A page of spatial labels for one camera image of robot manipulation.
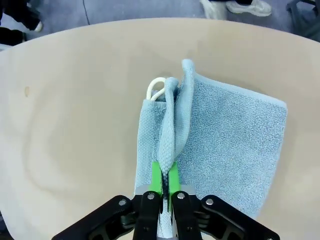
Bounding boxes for black shoe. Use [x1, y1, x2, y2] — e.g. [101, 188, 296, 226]
[0, 27, 28, 48]
[0, 0, 43, 32]

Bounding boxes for black plastic stool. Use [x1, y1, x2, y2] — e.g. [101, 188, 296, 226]
[284, 0, 320, 42]

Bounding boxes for white sneaker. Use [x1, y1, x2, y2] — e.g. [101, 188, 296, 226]
[226, 0, 273, 18]

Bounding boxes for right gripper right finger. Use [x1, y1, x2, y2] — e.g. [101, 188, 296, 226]
[167, 161, 281, 240]

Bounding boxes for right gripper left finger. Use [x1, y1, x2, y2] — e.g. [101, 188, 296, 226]
[51, 161, 165, 240]

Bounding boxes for thin black cable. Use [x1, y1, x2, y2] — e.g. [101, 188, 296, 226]
[81, 0, 91, 26]

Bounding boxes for light blue terry towel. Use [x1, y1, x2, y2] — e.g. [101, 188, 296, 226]
[133, 58, 288, 240]

